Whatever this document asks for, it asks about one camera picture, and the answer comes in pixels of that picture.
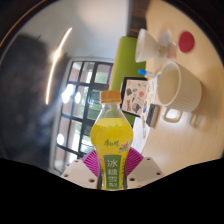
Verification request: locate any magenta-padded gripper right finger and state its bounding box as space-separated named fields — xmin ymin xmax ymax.
xmin=125 ymin=147 xmax=165 ymax=190

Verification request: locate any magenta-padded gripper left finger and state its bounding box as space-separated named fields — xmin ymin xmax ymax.
xmin=60 ymin=148 xmax=102 ymax=190

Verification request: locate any yellow drink bottle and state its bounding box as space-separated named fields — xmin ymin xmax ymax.
xmin=89 ymin=89 xmax=135 ymax=191

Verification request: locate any small dark box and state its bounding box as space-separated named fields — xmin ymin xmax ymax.
xmin=145 ymin=103 xmax=161 ymax=129

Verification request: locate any large dark-framed window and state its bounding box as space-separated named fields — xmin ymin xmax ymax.
xmin=49 ymin=59 xmax=114 ymax=174

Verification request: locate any black-framed tablet with pictures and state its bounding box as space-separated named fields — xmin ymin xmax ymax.
xmin=119 ymin=77 xmax=149 ymax=117

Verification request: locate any group of pendant ceiling lights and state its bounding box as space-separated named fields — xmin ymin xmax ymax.
xmin=56 ymin=83 xmax=83 ymax=146

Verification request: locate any colourful sticker sheet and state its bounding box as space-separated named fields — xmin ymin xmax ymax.
xmin=142 ymin=78 xmax=159 ymax=118

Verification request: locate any white ribbed mug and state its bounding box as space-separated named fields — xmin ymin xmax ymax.
xmin=156 ymin=60 xmax=203 ymax=124

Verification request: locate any small blue-capped bottle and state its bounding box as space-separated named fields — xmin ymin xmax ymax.
xmin=137 ymin=68 xmax=155 ymax=78

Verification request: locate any green upholstered bench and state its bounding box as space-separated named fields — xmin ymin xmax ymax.
xmin=108 ymin=35 xmax=148 ymax=127

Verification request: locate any long curved strip light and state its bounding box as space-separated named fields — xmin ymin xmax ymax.
xmin=44 ymin=27 xmax=73 ymax=106

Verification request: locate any white bowl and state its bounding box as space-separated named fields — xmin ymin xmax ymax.
xmin=134 ymin=28 xmax=160 ymax=64

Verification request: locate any flat round red coaster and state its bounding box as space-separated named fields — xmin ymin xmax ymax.
xmin=178 ymin=30 xmax=196 ymax=54

